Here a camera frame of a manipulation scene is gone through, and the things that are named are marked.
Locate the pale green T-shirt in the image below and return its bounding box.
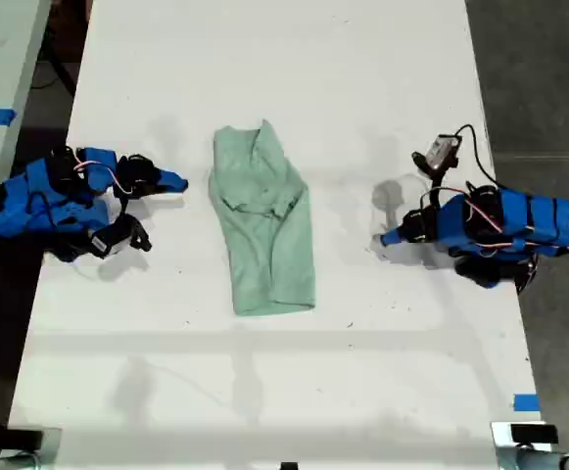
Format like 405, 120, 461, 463
208, 118, 317, 317

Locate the pale side table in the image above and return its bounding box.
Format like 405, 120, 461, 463
0, 0, 53, 314

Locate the short blue tape strip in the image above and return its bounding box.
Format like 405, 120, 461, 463
512, 393, 542, 413

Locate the small black box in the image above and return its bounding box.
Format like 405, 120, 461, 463
5, 429, 45, 449
509, 424, 559, 445

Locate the black camera box white label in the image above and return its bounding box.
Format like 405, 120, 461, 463
89, 213, 152, 259

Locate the black camera box grey face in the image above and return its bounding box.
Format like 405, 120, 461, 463
411, 133, 462, 197

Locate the long black camera cable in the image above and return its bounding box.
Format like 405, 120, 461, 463
453, 123, 501, 191

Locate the dark floor cable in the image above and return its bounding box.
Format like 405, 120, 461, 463
31, 28, 78, 97

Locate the metal table bracket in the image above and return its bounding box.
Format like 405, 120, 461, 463
490, 420, 568, 470
0, 426, 64, 470

